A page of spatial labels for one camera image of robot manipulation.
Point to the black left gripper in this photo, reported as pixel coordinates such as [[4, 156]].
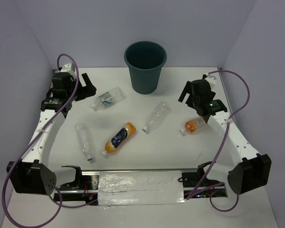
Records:
[[90, 90]]

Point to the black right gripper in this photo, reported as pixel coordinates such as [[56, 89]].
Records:
[[187, 89]]

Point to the clear ribbed bottle blue cap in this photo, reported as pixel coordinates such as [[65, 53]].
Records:
[[156, 117]]

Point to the orange juice bottle dark label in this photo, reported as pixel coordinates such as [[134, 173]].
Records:
[[116, 141]]

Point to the small orange bottle white cap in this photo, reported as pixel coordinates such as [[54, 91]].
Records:
[[193, 126]]

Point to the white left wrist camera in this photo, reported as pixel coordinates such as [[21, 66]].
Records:
[[69, 68]]

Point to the dark green plastic bin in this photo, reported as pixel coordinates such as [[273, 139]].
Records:
[[145, 60]]

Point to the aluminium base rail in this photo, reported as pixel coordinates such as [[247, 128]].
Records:
[[88, 190]]

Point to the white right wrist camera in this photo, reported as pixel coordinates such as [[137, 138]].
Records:
[[210, 79]]

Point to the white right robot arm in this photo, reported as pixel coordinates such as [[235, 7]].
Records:
[[251, 169]]

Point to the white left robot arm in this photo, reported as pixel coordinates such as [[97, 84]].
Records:
[[31, 175]]

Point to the clear bottle green blue label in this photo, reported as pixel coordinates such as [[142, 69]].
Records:
[[108, 99]]

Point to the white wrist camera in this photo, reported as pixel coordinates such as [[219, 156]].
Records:
[[210, 79], [69, 68]]

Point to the white foil sheet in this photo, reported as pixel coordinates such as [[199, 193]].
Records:
[[140, 188]]

